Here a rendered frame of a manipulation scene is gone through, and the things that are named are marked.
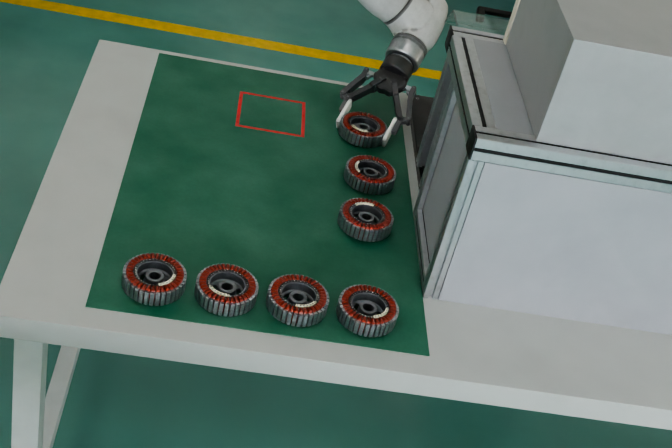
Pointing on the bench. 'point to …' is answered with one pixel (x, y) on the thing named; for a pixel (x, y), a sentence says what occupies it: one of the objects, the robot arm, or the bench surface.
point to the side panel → (443, 199)
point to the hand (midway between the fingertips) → (363, 128)
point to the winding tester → (595, 54)
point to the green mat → (258, 199)
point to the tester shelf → (512, 141)
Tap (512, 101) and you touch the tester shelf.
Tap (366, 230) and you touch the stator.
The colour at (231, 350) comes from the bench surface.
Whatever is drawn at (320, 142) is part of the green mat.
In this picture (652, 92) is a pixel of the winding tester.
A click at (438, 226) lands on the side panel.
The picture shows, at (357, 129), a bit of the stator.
